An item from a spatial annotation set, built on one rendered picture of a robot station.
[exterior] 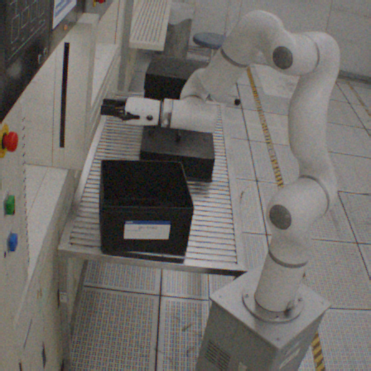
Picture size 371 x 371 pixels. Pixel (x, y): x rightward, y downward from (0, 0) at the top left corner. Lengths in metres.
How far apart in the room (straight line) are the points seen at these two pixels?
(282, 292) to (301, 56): 0.68
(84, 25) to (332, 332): 1.87
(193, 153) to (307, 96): 0.86
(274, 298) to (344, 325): 1.27
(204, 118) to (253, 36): 0.33
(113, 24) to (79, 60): 1.48
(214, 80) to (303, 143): 0.30
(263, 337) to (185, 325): 1.06
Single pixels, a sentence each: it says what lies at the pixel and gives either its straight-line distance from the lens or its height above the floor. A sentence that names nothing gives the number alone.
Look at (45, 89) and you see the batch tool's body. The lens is 1.76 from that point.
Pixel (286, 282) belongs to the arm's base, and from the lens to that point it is 1.50.
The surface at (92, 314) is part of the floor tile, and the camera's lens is 2.53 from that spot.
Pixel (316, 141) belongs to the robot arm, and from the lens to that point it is 1.30.
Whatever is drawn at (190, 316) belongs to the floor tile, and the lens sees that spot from 2.58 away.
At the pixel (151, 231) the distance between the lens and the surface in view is 1.65.
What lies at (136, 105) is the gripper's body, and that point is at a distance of 1.54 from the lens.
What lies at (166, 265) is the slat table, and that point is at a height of 0.75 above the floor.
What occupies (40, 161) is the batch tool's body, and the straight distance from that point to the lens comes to 1.88.
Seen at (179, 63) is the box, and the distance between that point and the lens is 2.53.
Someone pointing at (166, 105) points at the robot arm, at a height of 1.22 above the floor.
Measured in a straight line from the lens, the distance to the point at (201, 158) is 2.04.
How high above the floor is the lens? 1.84
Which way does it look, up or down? 32 degrees down
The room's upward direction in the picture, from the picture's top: 9 degrees clockwise
